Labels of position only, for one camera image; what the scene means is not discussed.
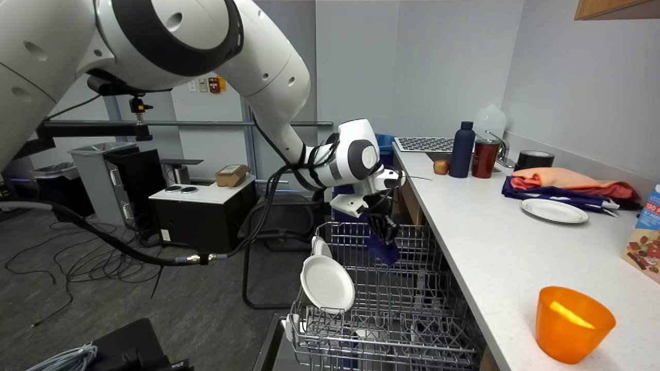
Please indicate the black round container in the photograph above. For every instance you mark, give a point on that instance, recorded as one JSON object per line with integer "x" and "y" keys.
{"x": 526, "y": 160}

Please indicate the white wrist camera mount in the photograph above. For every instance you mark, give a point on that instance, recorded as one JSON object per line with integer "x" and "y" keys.
{"x": 348, "y": 205}

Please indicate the blue plastic cup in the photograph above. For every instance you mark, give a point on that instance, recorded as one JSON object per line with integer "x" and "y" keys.
{"x": 384, "y": 253}

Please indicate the wire dishwasher rack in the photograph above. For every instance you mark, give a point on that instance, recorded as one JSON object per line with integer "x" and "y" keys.
{"x": 407, "y": 317}

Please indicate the blue recycling bin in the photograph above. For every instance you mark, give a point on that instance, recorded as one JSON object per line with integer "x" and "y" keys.
{"x": 387, "y": 150}

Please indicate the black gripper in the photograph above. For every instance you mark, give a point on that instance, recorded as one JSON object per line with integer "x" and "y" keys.
{"x": 377, "y": 202}

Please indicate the orange plastic cup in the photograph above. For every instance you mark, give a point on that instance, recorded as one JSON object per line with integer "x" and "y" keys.
{"x": 570, "y": 325}

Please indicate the cardboard box on cabinet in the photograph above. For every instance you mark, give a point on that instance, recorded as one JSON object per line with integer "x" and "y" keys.
{"x": 229, "y": 176}

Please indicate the black camera on stand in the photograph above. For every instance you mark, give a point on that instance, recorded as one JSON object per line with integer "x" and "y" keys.
{"x": 130, "y": 96}

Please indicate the orange cloth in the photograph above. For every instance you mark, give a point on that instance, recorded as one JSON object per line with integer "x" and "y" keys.
{"x": 568, "y": 180}

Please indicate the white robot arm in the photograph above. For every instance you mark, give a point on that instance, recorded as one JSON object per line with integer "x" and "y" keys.
{"x": 150, "y": 47}

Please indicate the dark blue cloth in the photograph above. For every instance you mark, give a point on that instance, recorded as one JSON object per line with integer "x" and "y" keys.
{"x": 514, "y": 189}

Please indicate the black low cabinet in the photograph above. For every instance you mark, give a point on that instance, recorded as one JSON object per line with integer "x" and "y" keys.
{"x": 203, "y": 217}

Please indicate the red travel tumbler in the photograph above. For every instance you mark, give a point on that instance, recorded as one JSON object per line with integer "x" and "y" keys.
{"x": 483, "y": 161}

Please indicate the white plate on counter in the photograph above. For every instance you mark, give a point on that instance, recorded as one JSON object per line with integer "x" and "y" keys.
{"x": 554, "y": 212}

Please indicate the colourful cardboard box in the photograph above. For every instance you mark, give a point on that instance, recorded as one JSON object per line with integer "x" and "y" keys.
{"x": 644, "y": 244}

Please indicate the navy blue water bottle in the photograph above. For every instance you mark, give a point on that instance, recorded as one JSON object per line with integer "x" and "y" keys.
{"x": 463, "y": 152}

